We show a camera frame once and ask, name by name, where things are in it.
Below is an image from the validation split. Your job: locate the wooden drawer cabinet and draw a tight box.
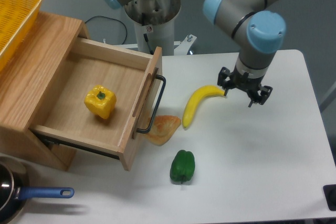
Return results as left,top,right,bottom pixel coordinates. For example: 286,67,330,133
1,12,89,170

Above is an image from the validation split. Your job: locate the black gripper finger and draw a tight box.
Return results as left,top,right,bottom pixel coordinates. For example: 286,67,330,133
217,67,235,96
247,85,272,108

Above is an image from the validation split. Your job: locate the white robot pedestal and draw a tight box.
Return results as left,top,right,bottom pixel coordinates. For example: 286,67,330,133
124,0,197,56

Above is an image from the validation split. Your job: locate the toasted bread pastry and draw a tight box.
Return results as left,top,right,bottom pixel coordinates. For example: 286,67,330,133
145,115,181,146

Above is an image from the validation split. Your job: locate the black corner clamp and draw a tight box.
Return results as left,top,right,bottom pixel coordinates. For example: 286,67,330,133
323,184,336,211

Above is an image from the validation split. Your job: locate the green bell pepper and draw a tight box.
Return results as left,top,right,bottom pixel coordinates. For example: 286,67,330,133
170,150,195,184

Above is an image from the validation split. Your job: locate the black pan blue handle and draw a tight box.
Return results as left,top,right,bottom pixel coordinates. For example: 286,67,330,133
1,157,75,223

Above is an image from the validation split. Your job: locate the yellow plastic basket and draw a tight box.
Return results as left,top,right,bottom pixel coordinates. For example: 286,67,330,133
1,0,43,70

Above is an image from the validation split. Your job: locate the yellow bell pepper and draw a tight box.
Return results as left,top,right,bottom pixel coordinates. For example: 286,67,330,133
84,85,117,119

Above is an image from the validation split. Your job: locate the yellow banana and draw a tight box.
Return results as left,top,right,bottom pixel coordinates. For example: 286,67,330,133
182,85,225,129

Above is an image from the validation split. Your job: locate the wooden top drawer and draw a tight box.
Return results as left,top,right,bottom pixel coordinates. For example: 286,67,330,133
30,38,164,170

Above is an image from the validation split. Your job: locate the black floor cable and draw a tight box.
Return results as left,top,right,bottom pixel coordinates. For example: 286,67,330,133
84,15,128,45

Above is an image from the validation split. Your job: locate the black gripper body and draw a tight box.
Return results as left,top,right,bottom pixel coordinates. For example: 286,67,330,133
232,67,263,94

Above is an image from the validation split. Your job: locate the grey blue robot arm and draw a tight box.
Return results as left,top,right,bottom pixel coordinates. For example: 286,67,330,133
104,0,286,104

